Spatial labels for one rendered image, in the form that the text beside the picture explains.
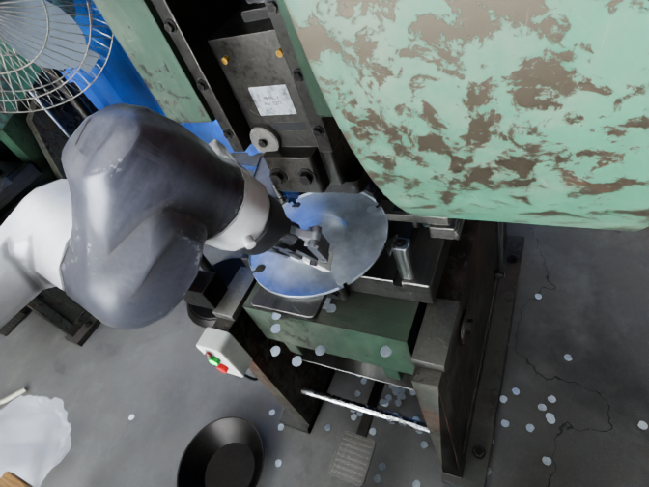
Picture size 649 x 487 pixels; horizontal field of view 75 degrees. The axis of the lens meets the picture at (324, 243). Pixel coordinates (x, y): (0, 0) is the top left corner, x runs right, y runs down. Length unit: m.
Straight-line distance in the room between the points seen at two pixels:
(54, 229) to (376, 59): 0.30
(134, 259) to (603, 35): 0.31
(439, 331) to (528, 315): 0.81
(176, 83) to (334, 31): 0.54
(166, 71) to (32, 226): 0.38
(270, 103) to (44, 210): 0.40
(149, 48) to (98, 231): 0.43
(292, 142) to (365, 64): 0.53
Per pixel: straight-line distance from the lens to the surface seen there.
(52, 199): 0.45
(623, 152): 0.26
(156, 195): 0.35
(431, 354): 0.81
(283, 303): 0.77
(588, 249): 1.80
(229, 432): 1.61
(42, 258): 0.43
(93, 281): 0.37
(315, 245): 0.50
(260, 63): 0.69
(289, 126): 0.73
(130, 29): 0.74
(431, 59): 0.21
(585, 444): 1.45
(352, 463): 1.28
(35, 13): 1.28
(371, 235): 0.81
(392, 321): 0.85
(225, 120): 0.74
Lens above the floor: 1.36
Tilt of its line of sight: 44 degrees down
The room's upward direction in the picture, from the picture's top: 24 degrees counter-clockwise
